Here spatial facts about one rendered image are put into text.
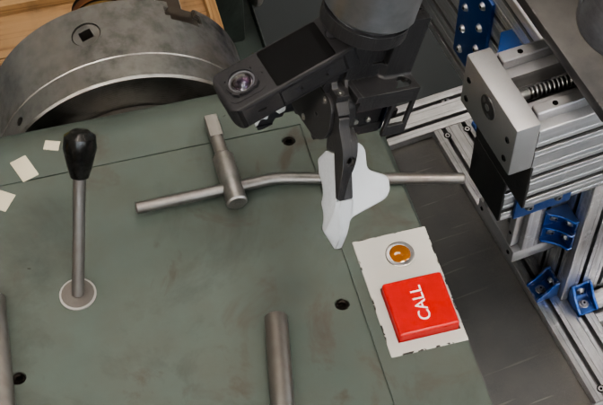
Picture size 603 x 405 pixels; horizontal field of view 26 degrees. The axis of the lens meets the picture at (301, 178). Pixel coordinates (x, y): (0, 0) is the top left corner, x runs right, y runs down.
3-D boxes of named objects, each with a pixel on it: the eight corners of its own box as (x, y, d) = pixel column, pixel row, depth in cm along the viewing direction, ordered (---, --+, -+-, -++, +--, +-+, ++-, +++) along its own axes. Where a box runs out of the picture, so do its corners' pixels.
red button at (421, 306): (458, 332, 125) (460, 321, 123) (398, 347, 124) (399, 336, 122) (439, 281, 128) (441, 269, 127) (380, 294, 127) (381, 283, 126)
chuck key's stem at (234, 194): (200, 127, 139) (227, 212, 132) (199, 113, 137) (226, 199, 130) (220, 122, 139) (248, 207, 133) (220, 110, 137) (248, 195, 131)
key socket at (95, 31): (111, 53, 151) (104, 37, 149) (85, 66, 151) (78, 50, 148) (100, 34, 153) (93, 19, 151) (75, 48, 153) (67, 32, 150)
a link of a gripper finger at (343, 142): (362, 201, 106) (354, 94, 104) (346, 205, 105) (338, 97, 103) (332, 191, 110) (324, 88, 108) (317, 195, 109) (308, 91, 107)
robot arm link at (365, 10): (364, 1, 95) (313, -66, 99) (349, 49, 98) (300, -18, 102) (449, -12, 98) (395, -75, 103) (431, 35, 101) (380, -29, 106)
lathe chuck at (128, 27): (277, 173, 173) (225, 20, 147) (50, 247, 173) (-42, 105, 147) (261, 122, 178) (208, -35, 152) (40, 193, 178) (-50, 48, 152)
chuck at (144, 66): (284, 195, 171) (232, 42, 145) (54, 268, 171) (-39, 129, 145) (277, 174, 173) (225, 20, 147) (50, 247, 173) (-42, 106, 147)
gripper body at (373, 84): (403, 140, 110) (445, 30, 102) (315, 159, 106) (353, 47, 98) (359, 81, 114) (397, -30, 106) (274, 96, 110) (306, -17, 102)
